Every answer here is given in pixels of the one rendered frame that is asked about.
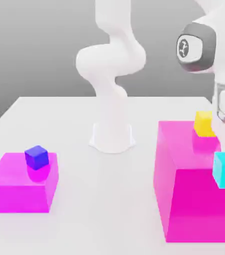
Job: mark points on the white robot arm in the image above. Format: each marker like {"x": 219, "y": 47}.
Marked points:
{"x": 108, "y": 65}

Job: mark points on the small yellow cube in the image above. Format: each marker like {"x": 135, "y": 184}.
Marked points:
{"x": 203, "y": 123}

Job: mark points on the small blue cube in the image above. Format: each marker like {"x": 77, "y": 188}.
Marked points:
{"x": 36, "y": 158}

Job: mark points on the large pink box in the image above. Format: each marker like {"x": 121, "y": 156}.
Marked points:
{"x": 196, "y": 203}

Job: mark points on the large magenta box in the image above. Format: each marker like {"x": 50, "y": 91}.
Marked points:
{"x": 14, "y": 197}

